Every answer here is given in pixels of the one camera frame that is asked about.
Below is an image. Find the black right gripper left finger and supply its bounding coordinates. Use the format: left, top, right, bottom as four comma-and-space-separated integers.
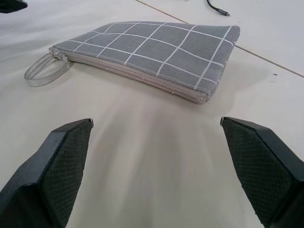
0, 118, 94, 228

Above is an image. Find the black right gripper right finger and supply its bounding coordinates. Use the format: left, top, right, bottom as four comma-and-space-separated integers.
220, 116, 304, 228

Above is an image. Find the grey checked zipper pouch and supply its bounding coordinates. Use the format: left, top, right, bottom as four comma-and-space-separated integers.
23, 21, 240, 104

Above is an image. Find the black cable with plug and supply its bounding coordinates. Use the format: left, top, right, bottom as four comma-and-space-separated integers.
206, 0, 230, 17

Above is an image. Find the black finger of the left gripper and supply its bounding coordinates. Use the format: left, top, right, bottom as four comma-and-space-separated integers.
0, 0, 28, 14

